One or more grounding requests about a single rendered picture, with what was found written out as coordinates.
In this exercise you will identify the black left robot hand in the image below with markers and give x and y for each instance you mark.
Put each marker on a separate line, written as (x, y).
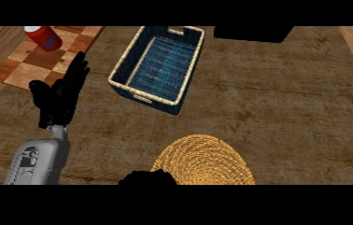
(59, 98)

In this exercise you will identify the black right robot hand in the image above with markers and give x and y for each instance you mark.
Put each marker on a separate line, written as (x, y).
(150, 177)

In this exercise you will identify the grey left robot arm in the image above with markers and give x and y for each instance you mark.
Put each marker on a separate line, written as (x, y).
(38, 160)

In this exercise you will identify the round woven yellow placemat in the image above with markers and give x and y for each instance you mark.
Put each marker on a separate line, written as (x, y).
(208, 160)

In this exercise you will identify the blue wicker basket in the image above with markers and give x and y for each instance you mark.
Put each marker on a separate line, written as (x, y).
(159, 67)

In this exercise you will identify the checkered wooden cutting board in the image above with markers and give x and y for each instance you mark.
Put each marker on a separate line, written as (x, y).
(47, 57)

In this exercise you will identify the red can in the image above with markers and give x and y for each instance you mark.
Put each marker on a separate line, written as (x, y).
(45, 38)

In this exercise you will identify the black appliance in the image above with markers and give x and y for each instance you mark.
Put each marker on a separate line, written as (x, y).
(254, 33)

